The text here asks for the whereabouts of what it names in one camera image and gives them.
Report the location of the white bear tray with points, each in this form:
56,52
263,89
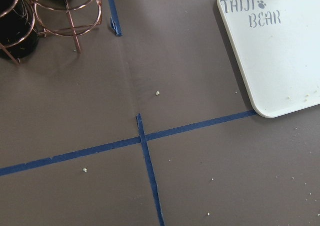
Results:
276,44

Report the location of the copper wire bottle rack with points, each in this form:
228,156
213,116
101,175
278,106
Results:
60,18

